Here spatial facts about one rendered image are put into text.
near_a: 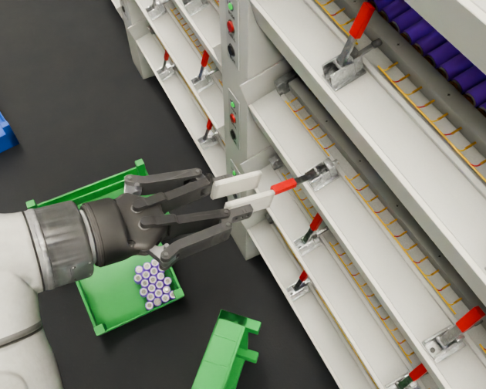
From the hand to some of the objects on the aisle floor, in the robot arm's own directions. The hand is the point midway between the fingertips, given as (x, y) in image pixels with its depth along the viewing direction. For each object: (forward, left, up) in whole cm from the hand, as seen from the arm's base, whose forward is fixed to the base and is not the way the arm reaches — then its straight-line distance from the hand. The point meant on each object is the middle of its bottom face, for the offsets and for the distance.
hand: (243, 194), depth 68 cm
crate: (-6, +36, -52) cm, 63 cm away
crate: (-15, -5, -59) cm, 61 cm away
